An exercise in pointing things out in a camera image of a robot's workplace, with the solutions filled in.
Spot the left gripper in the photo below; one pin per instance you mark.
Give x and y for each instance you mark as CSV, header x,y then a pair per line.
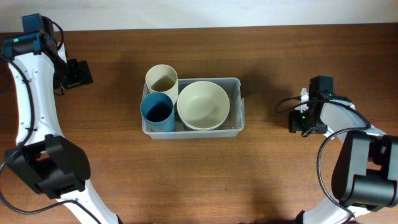
x,y
79,74

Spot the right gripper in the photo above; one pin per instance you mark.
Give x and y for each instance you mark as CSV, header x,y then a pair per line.
x,y
294,124

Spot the cream cup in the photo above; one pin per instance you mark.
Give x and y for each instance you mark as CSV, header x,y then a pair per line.
x,y
163,78

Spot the blue cup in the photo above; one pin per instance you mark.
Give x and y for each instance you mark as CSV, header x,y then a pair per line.
x,y
158,111

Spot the cream bowl front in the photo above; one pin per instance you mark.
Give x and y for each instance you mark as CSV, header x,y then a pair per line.
x,y
203,106

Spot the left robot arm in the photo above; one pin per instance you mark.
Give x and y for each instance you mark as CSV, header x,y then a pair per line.
x,y
44,159

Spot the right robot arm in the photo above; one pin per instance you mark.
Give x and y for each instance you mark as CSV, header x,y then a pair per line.
x,y
364,179

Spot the clear plastic storage container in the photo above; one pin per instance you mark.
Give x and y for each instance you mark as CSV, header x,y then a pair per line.
x,y
230,128

